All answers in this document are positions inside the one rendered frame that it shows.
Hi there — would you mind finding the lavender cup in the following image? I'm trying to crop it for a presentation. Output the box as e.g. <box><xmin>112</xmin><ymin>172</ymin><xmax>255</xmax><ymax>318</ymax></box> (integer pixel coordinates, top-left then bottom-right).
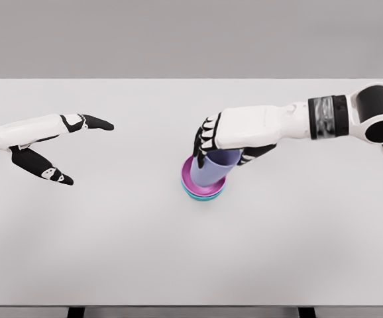
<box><xmin>190</xmin><ymin>148</ymin><xmax>243</xmax><ymax>191</ymax></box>

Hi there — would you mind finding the magenta bowl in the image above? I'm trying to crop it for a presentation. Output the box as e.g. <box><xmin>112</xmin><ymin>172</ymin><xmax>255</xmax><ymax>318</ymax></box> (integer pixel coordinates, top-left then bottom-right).
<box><xmin>181</xmin><ymin>156</ymin><xmax>228</xmax><ymax>198</ymax></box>

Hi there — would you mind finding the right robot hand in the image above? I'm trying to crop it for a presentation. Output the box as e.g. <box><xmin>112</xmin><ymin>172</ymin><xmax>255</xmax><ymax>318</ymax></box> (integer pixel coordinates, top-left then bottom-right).
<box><xmin>191</xmin><ymin>105</ymin><xmax>284</xmax><ymax>167</ymax></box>

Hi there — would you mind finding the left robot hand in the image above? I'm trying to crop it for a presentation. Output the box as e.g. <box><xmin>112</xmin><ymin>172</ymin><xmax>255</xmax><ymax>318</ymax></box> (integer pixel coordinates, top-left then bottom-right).
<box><xmin>0</xmin><ymin>113</ymin><xmax>115</xmax><ymax>186</ymax></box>

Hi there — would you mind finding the teal bowl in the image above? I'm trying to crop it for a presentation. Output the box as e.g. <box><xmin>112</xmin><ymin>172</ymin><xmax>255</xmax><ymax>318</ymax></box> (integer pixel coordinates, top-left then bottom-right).
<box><xmin>181</xmin><ymin>180</ymin><xmax>226</xmax><ymax>203</ymax></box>

